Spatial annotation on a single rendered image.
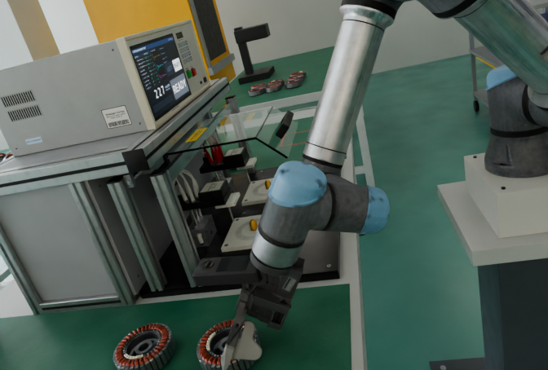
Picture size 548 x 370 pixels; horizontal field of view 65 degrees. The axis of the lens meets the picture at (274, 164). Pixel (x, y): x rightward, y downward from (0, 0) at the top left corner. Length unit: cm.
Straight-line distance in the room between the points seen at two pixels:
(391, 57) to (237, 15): 225
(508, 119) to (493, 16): 33
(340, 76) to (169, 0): 407
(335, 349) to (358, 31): 54
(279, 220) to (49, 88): 67
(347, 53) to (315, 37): 557
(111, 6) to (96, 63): 400
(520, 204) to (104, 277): 92
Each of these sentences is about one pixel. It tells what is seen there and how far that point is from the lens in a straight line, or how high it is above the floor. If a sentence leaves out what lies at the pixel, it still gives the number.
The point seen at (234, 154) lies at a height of 92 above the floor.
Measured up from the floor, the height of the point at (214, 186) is 92.
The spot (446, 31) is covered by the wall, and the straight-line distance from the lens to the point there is 646.
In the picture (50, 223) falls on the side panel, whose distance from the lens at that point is 108.
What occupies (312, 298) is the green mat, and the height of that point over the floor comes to 75.
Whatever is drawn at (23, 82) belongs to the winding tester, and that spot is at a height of 128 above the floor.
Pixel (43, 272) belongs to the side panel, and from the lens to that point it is 118.
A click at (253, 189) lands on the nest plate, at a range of 137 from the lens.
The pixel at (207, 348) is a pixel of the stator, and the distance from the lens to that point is 83.
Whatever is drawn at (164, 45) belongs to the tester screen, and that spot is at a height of 128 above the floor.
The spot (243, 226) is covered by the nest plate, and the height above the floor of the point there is 78.
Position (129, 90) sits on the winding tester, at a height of 121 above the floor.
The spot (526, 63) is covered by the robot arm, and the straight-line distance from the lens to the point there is 82.
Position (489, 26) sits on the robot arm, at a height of 120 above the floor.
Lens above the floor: 132
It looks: 21 degrees down
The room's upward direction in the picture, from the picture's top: 15 degrees counter-clockwise
